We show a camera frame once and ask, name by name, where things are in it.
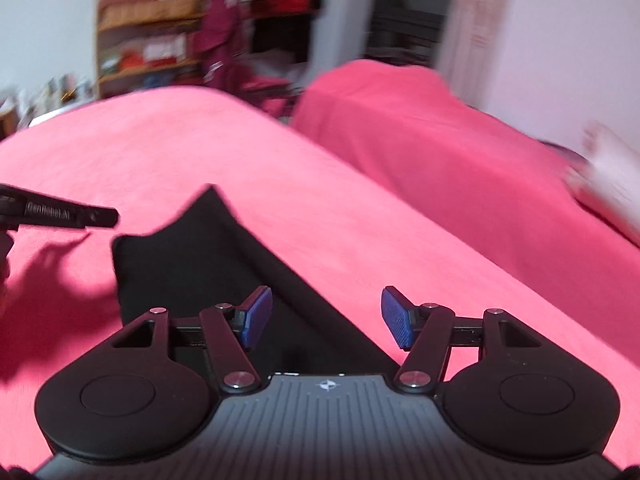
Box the cream folded quilt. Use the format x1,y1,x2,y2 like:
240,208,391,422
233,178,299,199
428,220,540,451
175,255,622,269
564,122,639,246

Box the black pants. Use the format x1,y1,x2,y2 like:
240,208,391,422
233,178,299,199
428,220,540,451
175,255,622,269
112,186,399,377

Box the pink floral curtain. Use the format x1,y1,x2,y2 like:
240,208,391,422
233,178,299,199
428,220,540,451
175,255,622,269
436,0,508,108

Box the hanging red clothes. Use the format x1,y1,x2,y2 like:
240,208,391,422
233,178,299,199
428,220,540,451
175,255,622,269
192,0,322,117

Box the wooden shelf unit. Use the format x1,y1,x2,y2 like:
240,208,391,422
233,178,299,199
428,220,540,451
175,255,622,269
94,0,205,99

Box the far pink bed cover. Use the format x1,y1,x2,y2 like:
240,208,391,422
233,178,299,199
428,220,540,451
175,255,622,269
292,60,639,360

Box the near pink bed cover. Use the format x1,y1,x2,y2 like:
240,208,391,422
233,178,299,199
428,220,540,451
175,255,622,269
1,87,639,469

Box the pink bed cover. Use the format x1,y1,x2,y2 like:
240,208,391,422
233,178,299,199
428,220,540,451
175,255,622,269
1,87,639,469
292,60,639,360

